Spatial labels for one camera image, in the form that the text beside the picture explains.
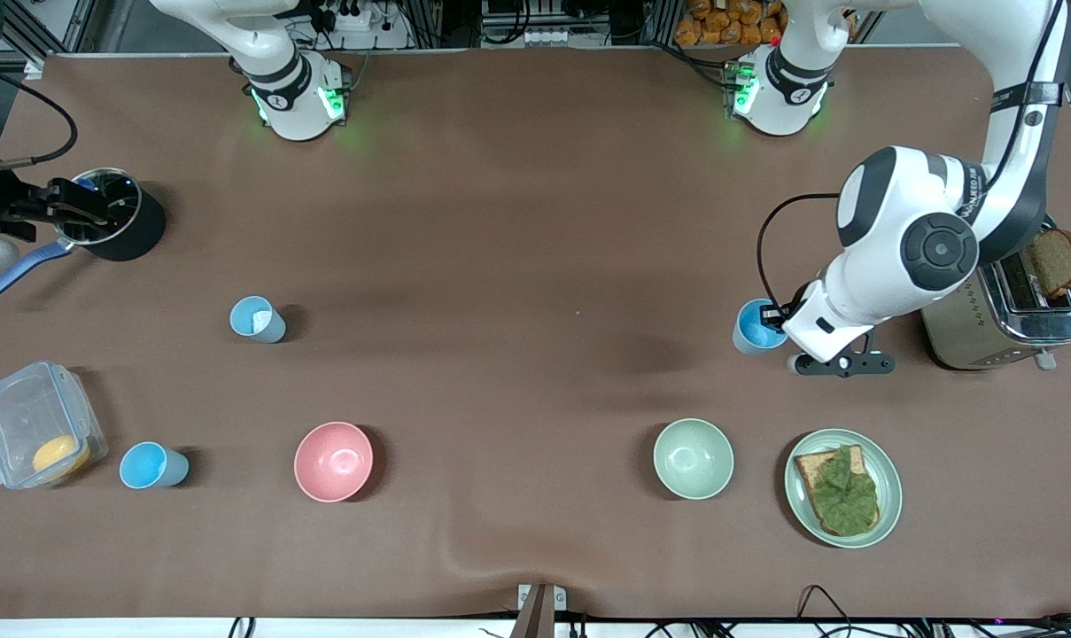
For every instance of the brown bread slice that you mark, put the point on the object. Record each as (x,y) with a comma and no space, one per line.
(1056,261)

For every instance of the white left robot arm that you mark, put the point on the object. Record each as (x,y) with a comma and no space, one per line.
(907,190)

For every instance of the green lettuce leaf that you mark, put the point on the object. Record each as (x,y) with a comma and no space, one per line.
(845,496)

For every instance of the clear plastic food container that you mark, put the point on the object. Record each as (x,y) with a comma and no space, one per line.
(21,416)

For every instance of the brown table cover cloth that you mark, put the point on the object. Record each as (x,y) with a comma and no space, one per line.
(535,266)

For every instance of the aluminium frame rail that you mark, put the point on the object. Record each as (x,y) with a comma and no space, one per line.
(52,27)

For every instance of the light toast bread slice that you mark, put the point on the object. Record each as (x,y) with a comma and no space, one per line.
(805,470)

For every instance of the cream and chrome toaster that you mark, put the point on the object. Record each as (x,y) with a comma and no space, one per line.
(987,328)

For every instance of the bag of orange buns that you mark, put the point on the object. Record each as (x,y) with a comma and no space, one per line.
(730,22)

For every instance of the pale green plate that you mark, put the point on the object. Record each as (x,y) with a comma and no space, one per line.
(890,483)

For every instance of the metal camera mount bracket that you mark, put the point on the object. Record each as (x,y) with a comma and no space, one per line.
(539,611)

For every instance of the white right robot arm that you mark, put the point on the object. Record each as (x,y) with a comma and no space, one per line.
(291,106)

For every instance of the yellow round food piece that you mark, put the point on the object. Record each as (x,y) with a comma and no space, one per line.
(59,456)

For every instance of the white socket strip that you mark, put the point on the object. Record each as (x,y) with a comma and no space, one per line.
(544,37)

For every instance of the blue plastic cup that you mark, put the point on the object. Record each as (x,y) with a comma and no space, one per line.
(253,316)
(752,330)
(145,465)

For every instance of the pale green bowl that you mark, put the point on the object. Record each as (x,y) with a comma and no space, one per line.
(693,458)

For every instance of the pink bowl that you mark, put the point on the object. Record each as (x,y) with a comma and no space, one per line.
(333,461)

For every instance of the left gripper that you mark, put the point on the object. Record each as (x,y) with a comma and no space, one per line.
(777,315)

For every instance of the white power strip with plugs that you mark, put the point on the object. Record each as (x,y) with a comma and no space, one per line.
(349,19)

